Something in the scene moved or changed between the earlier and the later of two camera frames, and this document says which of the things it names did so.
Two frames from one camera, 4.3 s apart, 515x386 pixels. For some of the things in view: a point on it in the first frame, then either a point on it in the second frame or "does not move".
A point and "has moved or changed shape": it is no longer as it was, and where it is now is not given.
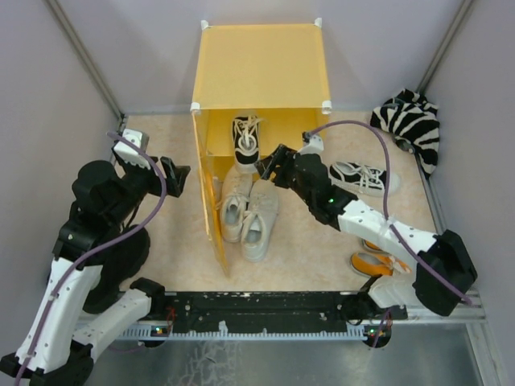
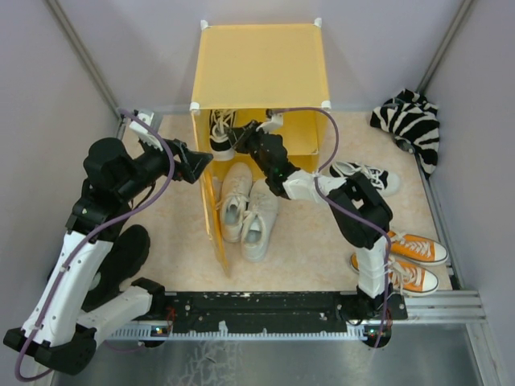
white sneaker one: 236,189 does not move
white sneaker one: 259,221 does not move
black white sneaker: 364,180 does not move
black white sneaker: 245,134 has moved or changed shape
